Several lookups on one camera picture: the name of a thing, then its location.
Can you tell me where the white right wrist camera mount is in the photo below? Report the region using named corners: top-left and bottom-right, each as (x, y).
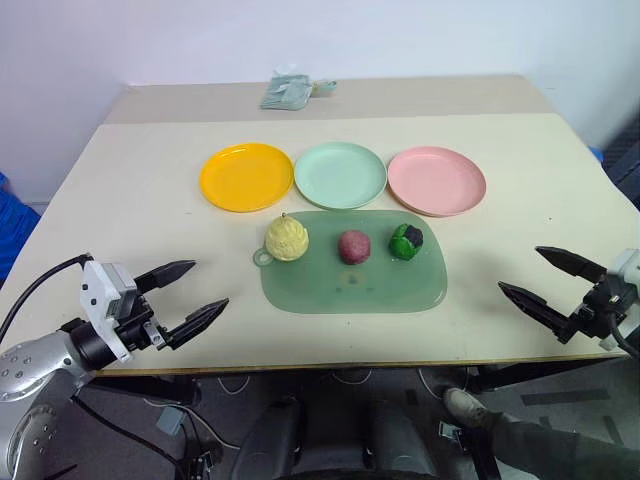
top-left (606, 247), bottom-right (640, 302)

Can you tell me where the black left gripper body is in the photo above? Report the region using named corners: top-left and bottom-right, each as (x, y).
top-left (115, 291), bottom-right (174, 352)

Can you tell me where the green and purple toy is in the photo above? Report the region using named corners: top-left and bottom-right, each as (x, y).
top-left (387, 222), bottom-right (426, 262)

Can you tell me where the dark trouser leg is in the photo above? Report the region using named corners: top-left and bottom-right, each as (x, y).
top-left (478, 409), bottom-right (640, 480)

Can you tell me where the translucent green cutting mat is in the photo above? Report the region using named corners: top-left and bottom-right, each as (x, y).
top-left (252, 209), bottom-right (448, 315)

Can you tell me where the dark red toy fruit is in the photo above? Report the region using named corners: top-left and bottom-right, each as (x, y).
top-left (337, 229), bottom-right (374, 265)

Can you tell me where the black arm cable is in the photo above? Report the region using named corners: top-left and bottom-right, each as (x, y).
top-left (0, 254), bottom-right (95, 342)
top-left (606, 319), bottom-right (640, 359)

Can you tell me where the pale yellow toy fruit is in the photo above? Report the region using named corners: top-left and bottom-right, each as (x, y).
top-left (264, 211), bottom-right (311, 263)

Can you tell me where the folded grey-green cloth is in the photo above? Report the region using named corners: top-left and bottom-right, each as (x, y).
top-left (259, 73), bottom-right (314, 112)

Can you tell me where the small grey box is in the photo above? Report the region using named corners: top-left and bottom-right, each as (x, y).
top-left (155, 405), bottom-right (183, 436)

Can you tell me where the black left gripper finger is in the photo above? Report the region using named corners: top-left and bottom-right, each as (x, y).
top-left (131, 259), bottom-right (198, 295)
top-left (166, 297), bottom-right (231, 350)

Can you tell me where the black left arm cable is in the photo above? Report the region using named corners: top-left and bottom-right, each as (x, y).
top-left (0, 254), bottom-right (95, 342)

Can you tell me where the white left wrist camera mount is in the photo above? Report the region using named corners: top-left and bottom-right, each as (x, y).
top-left (80, 256), bottom-right (139, 363)

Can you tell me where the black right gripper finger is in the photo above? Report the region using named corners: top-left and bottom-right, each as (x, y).
top-left (534, 245), bottom-right (609, 285)
top-left (496, 280), bottom-right (572, 344)

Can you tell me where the dark rounded shape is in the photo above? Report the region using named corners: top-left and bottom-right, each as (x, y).
top-left (228, 398), bottom-right (303, 480)

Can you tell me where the yellow plate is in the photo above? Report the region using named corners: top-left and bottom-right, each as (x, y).
top-left (199, 142), bottom-right (295, 214)

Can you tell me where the pink plate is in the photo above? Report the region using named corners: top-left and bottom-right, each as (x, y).
top-left (387, 145), bottom-right (488, 219)

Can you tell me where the grey shoe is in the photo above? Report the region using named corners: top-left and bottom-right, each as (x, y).
top-left (442, 387), bottom-right (490, 427)

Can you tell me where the dark chair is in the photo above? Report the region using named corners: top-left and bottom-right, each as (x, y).
top-left (601, 102), bottom-right (640, 210)

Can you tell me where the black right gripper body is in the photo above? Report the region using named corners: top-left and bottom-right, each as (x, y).
top-left (553, 279), bottom-right (635, 347)

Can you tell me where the light green plate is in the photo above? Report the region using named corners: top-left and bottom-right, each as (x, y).
top-left (293, 141), bottom-right (388, 211)

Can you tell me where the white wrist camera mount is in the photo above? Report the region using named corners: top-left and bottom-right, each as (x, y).
top-left (80, 256), bottom-right (139, 363)
top-left (606, 247), bottom-right (640, 302)

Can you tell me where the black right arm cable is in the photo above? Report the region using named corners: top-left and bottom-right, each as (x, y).
top-left (606, 319), bottom-right (640, 359)

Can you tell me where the blue plastic crate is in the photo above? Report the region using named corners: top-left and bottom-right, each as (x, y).
top-left (0, 171), bottom-right (42, 290)

